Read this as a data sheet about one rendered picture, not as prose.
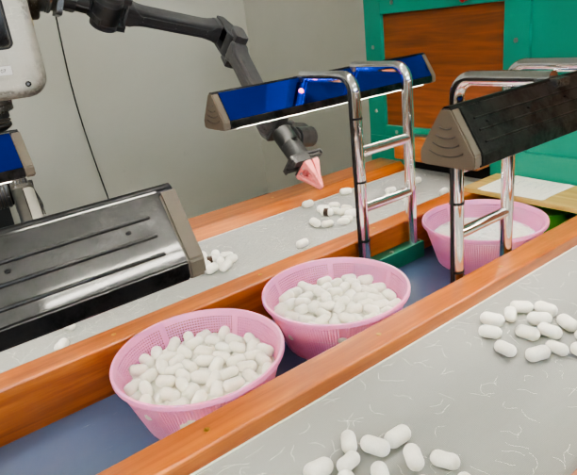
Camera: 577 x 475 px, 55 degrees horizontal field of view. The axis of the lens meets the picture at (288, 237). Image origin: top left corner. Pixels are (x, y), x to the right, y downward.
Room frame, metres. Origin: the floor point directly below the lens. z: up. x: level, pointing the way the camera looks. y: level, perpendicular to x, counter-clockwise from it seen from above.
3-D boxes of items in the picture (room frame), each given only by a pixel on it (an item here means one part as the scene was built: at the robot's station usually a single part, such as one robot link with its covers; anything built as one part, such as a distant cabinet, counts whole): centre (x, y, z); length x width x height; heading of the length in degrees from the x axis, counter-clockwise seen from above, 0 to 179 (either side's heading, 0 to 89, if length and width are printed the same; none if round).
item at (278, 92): (1.28, -0.14, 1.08); 0.62 x 0.08 x 0.07; 124
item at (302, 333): (0.90, -0.07, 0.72); 0.27 x 0.27 x 0.10
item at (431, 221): (1.15, -0.44, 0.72); 0.27 x 0.27 x 0.10
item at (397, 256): (1.21, -0.18, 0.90); 0.20 x 0.19 x 0.45; 124
